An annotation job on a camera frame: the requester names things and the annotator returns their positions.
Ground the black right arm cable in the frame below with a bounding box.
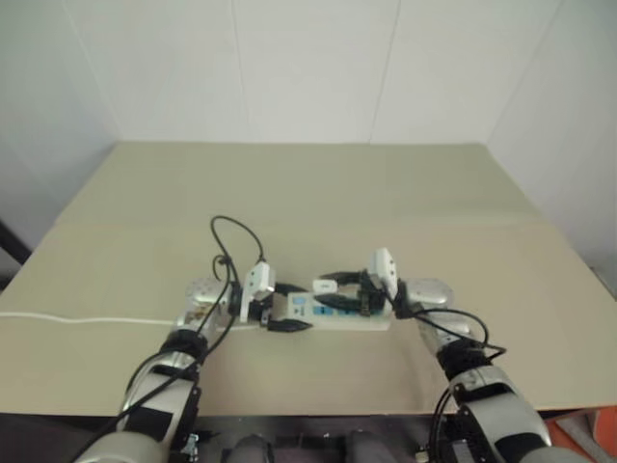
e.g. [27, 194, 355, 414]
[392, 284, 508, 463]

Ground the white power strip cord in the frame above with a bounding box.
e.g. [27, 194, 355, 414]
[0, 311, 177, 326]

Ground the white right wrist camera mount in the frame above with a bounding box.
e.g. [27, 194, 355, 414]
[366, 248, 400, 295]

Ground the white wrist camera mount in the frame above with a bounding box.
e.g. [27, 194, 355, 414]
[239, 262, 277, 323]
[366, 248, 400, 295]

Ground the dark rounded shape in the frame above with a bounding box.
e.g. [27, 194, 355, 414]
[230, 432, 277, 463]

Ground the orange box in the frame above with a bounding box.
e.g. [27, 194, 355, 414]
[549, 407, 617, 463]

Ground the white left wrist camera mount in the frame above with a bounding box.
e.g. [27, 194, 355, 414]
[239, 262, 277, 323]

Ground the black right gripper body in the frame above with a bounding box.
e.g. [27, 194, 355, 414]
[357, 270, 388, 317]

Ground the white power strip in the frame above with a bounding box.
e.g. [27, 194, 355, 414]
[211, 287, 391, 335]

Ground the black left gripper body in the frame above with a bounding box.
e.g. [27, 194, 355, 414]
[250, 290, 282, 332]

